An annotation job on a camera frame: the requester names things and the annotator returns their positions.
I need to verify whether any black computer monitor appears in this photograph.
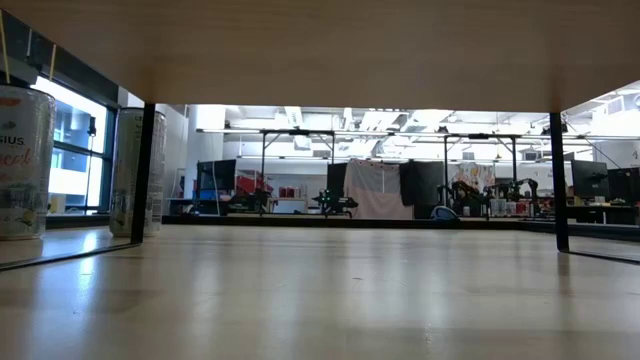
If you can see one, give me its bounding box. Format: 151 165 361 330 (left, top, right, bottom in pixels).
195 158 238 194
570 159 611 202
607 167 640 206

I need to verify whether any large black panel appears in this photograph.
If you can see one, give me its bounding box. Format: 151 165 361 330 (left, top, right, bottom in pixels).
398 159 446 220

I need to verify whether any wooden shelf with black legs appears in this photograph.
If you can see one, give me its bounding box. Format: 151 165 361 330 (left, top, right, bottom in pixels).
0 0 640 274

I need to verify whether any small background wooden shelf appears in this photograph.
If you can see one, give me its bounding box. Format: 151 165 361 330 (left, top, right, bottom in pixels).
267 196 310 215

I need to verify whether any black tripod stand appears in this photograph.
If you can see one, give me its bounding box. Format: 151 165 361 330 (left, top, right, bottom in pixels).
84 115 99 214

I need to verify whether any black metal gantry frame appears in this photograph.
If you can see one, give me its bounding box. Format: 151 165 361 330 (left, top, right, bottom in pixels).
443 132 520 201
258 128 337 217

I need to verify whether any white Celsius slim can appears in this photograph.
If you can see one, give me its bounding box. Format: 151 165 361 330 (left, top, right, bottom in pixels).
0 84 57 242
108 106 168 238

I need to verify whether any window with dark frame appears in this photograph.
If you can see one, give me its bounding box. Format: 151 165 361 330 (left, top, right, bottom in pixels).
29 74 121 215

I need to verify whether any small black panel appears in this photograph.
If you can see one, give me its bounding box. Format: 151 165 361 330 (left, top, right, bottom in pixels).
327 162 349 199

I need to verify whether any red white banner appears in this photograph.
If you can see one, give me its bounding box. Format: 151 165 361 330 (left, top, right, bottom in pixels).
235 168 275 196

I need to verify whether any blue grey dome object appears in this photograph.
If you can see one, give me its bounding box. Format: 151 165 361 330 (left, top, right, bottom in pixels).
432 204 460 222

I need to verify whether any black aluminium table frame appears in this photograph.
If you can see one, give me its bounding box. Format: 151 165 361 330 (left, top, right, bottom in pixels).
44 212 640 244

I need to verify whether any dark background desk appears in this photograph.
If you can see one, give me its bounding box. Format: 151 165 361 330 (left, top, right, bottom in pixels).
567 202 640 226

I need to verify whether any black device with green lights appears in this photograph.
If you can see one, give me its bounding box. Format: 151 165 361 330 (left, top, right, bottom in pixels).
312 188 360 219

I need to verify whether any pale hanging cloth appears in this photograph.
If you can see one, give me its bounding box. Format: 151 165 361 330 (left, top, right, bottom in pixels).
343 158 415 220

